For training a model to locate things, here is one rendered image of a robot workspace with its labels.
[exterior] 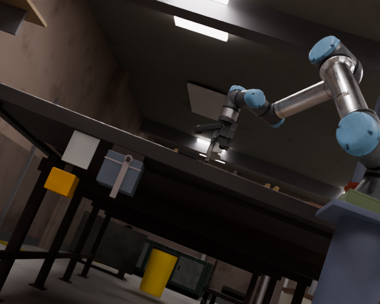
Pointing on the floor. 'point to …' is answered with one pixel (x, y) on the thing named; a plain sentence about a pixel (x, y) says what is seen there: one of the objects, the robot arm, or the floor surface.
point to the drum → (158, 271)
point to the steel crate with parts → (112, 245)
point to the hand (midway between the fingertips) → (204, 161)
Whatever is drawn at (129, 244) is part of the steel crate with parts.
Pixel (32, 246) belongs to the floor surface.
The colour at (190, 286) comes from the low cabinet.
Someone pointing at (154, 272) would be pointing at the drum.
